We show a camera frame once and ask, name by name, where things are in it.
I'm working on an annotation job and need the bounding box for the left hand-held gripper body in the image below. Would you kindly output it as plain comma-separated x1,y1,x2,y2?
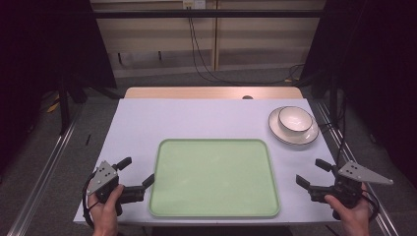
86,159,147,217

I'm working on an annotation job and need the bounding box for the black metal stand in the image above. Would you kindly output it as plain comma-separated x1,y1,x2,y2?
57,63,71,136

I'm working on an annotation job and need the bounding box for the black horizontal bar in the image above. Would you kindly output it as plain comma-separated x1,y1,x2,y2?
92,9,327,20

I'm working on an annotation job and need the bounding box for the person's right hand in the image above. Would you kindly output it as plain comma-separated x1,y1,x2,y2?
324,182,372,236

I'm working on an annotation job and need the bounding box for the white plate with dark rim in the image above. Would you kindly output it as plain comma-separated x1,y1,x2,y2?
268,106,321,147

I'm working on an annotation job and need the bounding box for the wooden table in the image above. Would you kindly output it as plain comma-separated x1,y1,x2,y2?
123,86,305,100

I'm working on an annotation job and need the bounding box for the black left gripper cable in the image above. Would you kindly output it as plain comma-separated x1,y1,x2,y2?
81,172,100,229

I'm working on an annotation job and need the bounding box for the white table cover sheet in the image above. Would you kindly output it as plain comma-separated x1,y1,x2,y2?
73,97,340,227

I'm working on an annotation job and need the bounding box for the aluminium floor rail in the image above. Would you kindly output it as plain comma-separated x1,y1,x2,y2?
310,98,400,236
6,106,87,236

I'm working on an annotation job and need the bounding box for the black wall cable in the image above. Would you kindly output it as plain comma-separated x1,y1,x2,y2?
187,7,307,87
189,18,230,85

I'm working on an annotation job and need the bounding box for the white bowl with dark rim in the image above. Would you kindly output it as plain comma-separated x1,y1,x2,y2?
277,105,314,138

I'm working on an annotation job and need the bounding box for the light green tray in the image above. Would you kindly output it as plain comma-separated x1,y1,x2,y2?
149,138,281,220

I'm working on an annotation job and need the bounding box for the black curtain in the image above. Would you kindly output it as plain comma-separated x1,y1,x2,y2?
0,0,118,176
299,0,417,189

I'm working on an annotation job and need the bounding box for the person's left hand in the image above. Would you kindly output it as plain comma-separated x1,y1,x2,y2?
87,184,126,236

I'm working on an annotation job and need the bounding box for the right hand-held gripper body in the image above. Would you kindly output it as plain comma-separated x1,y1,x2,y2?
309,159,394,221

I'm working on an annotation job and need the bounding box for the wooden wall post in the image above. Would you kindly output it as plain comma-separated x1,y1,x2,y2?
211,0,220,72

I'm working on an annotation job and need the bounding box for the yellow floor tape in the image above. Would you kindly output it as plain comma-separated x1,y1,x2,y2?
46,93,62,114

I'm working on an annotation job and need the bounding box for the white wall socket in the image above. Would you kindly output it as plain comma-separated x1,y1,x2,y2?
182,0,208,10

